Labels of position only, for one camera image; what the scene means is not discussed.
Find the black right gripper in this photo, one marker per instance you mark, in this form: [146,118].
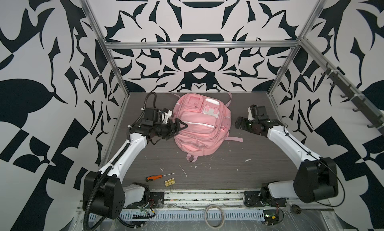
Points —
[244,123]

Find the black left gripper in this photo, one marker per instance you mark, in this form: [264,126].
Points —
[171,130]

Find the pink student backpack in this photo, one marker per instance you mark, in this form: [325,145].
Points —
[208,123]

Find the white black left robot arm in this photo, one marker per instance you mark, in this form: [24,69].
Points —
[104,194]

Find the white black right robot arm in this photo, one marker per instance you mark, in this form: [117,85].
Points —
[316,178]

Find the small yellow wooden block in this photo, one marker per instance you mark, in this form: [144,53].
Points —
[170,182]

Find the clear tape roll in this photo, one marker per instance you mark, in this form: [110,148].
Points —
[214,212]

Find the small green circuit board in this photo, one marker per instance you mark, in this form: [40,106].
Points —
[274,219]

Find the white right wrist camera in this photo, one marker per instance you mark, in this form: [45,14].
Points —
[250,116]

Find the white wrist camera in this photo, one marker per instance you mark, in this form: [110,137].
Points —
[250,116]
[166,115]

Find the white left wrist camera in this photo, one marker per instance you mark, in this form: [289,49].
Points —
[166,115]

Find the orange handled screwdriver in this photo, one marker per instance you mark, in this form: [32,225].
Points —
[156,177]

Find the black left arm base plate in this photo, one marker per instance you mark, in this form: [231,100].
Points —
[150,200]

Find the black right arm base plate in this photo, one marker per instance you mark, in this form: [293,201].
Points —
[255,198]

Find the aluminium frame crossbar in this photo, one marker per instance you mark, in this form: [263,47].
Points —
[199,44]

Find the white slotted cable duct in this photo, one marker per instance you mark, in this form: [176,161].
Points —
[184,215]

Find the grey wall hook rail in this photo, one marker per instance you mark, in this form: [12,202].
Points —
[351,93]

